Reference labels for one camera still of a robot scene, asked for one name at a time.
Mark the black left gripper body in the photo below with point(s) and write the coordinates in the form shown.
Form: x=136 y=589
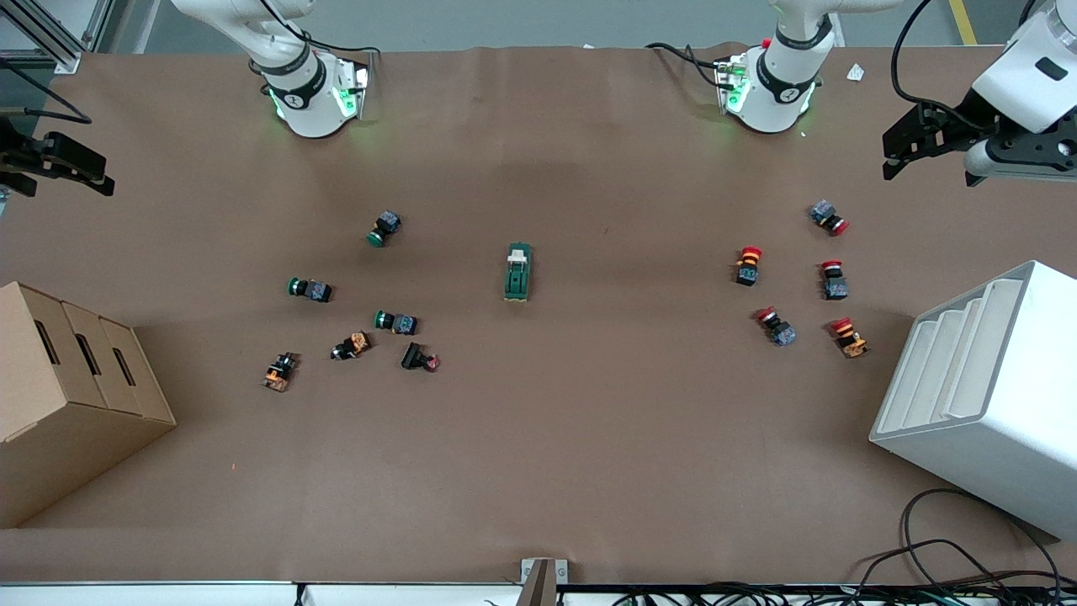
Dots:
x=964 y=118

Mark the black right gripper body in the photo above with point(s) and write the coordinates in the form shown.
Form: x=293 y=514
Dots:
x=18 y=155

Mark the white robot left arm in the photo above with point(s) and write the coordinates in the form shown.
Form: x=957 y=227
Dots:
x=782 y=80

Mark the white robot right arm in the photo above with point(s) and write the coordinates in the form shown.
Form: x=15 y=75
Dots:
x=311 y=93

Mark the white paper scrap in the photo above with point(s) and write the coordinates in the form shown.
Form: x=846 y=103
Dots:
x=856 y=72

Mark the red mushroom button blue block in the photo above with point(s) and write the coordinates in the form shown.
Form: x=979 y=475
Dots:
x=782 y=334
x=835 y=288
x=824 y=212

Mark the red mushroom button orange block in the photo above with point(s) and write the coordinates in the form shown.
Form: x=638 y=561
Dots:
x=747 y=271
x=851 y=342

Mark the brown cardboard box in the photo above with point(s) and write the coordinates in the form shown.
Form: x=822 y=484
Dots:
x=67 y=421

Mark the green pushbutton blue contact block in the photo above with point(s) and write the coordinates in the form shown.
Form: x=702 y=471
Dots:
x=315 y=291
x=404 y=324
x=387 y=224

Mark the black pushbutton orange contact block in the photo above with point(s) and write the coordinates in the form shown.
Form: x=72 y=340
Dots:
x=278 y=374
x=353 y=344

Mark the white stepped plastic bin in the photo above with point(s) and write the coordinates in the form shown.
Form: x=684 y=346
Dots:
x=993 y=421

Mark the black square pushbutton red terminal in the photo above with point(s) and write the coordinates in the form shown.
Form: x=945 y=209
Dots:
x=414 y=356

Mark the aluminium frame profile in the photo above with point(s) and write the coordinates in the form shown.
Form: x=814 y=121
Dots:
x=50 y=34

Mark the white table edge rail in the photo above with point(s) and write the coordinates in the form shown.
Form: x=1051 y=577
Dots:
x=168 y=594

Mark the aluminium table bracket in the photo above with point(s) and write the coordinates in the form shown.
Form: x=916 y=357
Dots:
x=543 y=582

